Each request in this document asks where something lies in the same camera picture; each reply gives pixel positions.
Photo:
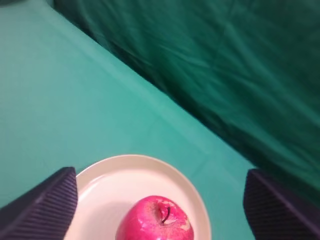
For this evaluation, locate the pale yellow plate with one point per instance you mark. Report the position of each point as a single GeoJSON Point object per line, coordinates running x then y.
{"type": "Point", "coordinates": [109, 188]}

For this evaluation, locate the red apple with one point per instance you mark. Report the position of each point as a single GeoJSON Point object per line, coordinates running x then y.
{"type": "Point", "coordinates": [155, 218]}

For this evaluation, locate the green backdrop cloth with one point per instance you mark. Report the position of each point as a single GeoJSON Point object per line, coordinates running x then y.
{"type": "Point", "coordinates": [249, 70]}

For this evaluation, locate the green table cloth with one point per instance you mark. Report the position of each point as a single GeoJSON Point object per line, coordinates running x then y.
{"type": "Point", "coordinates": [66, 101]}

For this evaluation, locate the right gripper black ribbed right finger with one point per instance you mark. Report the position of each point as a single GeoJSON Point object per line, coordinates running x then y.
{"type": "Point", "coordinates": [274, 212]}

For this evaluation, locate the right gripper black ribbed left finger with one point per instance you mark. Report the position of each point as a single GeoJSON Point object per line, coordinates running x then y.
{"type": "Point", "coordinates": [43, 213]}

